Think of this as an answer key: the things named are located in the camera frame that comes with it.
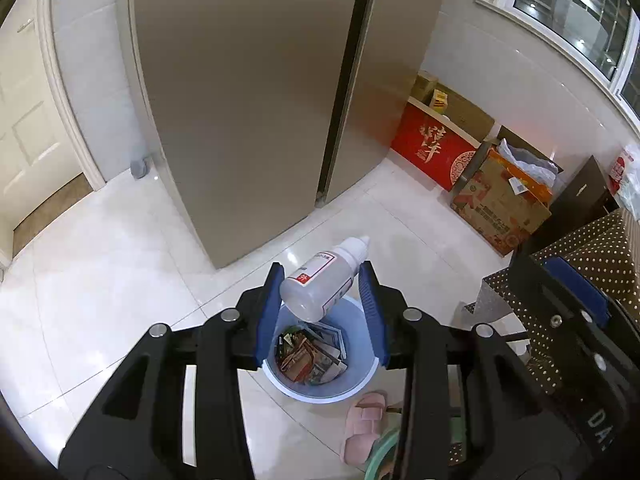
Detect brown cardboard box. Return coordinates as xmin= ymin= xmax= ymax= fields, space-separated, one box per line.
xmin=410 ymin=71 xmax=496 ymax=144

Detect grey refrigerator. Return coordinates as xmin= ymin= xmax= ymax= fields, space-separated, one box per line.
xmin=116 ymin=0 xmax=451 ymax=270

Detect orange printed cardboard box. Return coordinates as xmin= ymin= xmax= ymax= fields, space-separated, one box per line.
xmin=450 ymin=125 xmax=565 ymax=256

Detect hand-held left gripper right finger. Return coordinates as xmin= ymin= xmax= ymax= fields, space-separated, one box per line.
xmin=357 ymin=260 xmax=594 ymax=480

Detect white plastic shopping bag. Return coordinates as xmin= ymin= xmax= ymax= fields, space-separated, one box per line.
xmin=607 ymin=142 xmax=640 ymax=212

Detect grey plastic bag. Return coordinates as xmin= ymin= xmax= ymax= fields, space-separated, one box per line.
xmin=497 ymin=138 xmax=559 ymax=189

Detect pile of paper wrappers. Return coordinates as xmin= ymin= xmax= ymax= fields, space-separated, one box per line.
xmin=274 ymin=322 xmax=349 ymax=386

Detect light blue trash bin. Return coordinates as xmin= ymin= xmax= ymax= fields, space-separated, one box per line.
xmin=261 ymin=297 xmax=381 ymax=405

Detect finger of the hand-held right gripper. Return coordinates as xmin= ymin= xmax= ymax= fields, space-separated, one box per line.
xmin=542 ymin=256 xmax=640 ymax=361
xmin=506 ymin=252 xmax=632 ymax=412

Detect green plastic basin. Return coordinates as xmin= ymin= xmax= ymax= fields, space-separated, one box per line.
xmin=361 ymin=417 xmax=467 ymax=480

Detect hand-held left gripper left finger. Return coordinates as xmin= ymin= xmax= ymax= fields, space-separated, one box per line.
xmin=59 ymin=261 xmax=286 ymax=480

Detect pink slipper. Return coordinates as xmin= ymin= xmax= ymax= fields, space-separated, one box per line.
xmin=340 ymin=391 xmax=401 ymax=466

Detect window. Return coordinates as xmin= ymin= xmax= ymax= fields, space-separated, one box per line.
xmin=475 ymin=0 xmax=640 ymax=127

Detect dark wooden cabinet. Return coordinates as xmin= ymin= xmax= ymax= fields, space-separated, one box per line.
xmin=520 ymin=155 xmax=621 ymax=256

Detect red gift box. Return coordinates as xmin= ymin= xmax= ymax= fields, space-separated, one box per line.
xmin=390 ymin=99 xmax=481 ymax=192

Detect white plastic bottle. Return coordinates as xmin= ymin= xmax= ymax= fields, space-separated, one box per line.
xmin=279 ymin=236 xmax=371 ymax=321

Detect white door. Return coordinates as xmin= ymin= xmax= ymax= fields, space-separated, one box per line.
xmin=0 ymin=0 xmax=97 ymax=262

